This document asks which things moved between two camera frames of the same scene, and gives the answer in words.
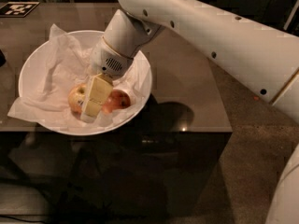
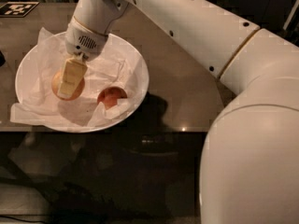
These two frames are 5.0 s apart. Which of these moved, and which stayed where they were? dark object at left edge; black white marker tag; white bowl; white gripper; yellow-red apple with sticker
Moved: yellow-red apple with sticker; white gripper
Stayed: black white marker tag; dark object at left edge; white bowl
